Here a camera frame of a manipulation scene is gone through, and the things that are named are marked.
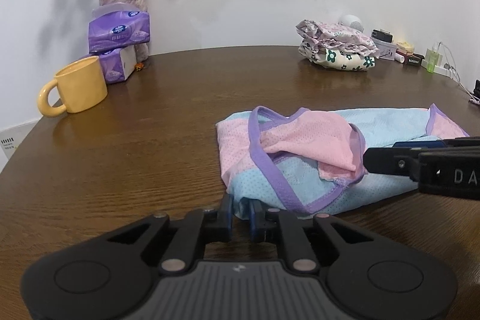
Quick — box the purple tissue pack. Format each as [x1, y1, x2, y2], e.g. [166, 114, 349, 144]
[88, 2, 151, 54]
[89, 46, 137, 85]

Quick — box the folded green flower garment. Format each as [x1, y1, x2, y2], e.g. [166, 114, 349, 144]
[298, 40, 376, 71]

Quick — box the folded pink floral garment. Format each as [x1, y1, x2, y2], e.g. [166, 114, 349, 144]
[295, 19, 378, 56]

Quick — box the black phone holder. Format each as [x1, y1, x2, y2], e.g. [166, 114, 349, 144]
[473, 79, 480, 99]

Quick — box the white power strip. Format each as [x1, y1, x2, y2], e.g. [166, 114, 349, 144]
[421, 60, 454, 79]

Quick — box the white astronaut speaker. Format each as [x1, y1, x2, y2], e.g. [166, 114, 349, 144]
[339, 15, 365, 32]

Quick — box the yellow ceramic mug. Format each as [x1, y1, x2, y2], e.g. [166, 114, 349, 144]
[37, 56, 107, 117]

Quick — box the pink blue mesh vest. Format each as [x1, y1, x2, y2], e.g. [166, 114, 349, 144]
[216, 105, 466, 218]

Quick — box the black red gift box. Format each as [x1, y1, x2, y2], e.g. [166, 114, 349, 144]
[394, 51, 425, 67]

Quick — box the green spray bottle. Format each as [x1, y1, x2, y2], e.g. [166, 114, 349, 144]
[425, 44, 442, 73]

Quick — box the yellow sticky note stack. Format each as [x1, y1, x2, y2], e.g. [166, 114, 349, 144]
[396, 41, 415, 54]

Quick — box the black charger on tin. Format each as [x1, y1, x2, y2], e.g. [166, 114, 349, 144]
[371, 29, 393, 43]

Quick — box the lower purple tissue pack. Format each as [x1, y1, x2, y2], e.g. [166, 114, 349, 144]
[89, 46, 137, 85]

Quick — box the white small tube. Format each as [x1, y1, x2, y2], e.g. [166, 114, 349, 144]
[394, 54, 404, 63]

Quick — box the upper purple tissue pack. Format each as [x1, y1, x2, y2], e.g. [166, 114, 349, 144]
[88, 2, 151, 54]

